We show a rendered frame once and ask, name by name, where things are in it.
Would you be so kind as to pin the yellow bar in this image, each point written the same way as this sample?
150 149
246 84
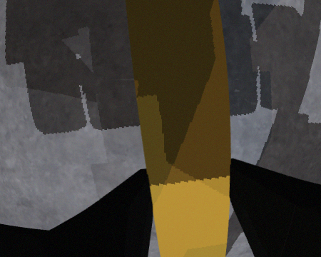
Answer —
181 81

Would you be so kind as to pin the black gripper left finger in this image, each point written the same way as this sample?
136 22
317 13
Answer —
118 225

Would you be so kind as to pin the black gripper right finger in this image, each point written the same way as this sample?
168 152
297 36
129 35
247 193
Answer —
280 215

